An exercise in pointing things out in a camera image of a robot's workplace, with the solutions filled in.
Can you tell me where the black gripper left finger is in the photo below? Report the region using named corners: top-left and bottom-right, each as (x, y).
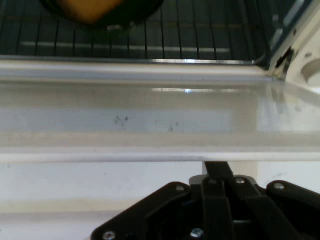
top-left (91, 177), bottom-right (236, 240)

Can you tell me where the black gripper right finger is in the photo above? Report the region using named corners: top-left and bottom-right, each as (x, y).
top-left (204, 161), bottom-right (320, 240)

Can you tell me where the white glass oven door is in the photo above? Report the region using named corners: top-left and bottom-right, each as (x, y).
top-left (0, 58), bottom-right (320, 164)

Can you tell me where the white round oven knob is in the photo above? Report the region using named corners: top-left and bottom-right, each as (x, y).
top-left (300, 58), bottom-right (320, 88)

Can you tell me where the dark round baking pan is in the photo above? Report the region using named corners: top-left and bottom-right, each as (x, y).
top-left (39, 0), bottom-right (166, 34)

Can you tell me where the yellow bread piece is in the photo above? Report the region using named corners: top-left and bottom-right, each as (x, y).
top-left (53, 0), bottom-right (125, 25)

